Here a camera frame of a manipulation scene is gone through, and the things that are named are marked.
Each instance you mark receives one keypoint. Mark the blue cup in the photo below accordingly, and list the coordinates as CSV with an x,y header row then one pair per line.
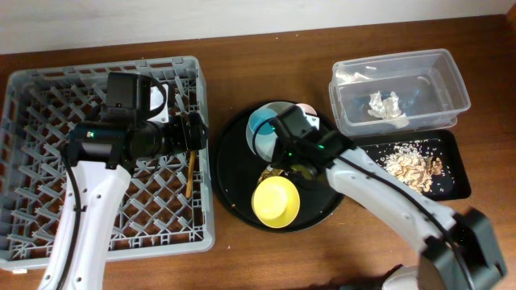
x,y
258,123

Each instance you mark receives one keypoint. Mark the grey plate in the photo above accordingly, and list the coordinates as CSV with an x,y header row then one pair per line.
x,y
261,136

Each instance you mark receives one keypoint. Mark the food scraps with rice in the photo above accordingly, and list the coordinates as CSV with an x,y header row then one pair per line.
x,y
414,163

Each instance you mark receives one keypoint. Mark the yellow bowl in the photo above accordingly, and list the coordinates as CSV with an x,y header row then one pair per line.
x,y
276,202

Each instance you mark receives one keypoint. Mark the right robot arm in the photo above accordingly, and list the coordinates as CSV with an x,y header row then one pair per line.
x,y
456,251

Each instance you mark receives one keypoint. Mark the black rectangular tray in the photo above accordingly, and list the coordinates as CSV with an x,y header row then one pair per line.
x,y
446,143

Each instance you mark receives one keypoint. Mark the grey dishwasher rack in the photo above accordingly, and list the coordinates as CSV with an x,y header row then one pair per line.
x,y
40,107

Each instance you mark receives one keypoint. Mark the clear plastic bin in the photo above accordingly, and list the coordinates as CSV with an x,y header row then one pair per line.
x,y
431,91

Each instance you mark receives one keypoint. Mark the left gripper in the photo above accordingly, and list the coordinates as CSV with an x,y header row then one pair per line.
x,y
195,131

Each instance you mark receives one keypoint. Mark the white tissue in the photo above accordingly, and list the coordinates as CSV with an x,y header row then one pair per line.
x,y
386,107

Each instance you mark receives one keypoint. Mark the round black tray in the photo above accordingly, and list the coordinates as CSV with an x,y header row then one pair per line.
x,y
235,172

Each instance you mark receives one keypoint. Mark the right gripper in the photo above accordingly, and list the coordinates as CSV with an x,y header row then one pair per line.
x,y
287,131

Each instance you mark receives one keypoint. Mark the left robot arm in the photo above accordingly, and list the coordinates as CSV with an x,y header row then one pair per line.
x,y
100,156

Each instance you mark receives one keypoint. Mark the gold snack wrapper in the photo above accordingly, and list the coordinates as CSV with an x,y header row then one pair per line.
x,y
269,172

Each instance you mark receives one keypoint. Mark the pink cup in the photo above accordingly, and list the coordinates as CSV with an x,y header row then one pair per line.
x,y
307,110

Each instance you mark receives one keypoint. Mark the wooden chopstick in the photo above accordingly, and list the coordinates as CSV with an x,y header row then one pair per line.
x,y
190,181

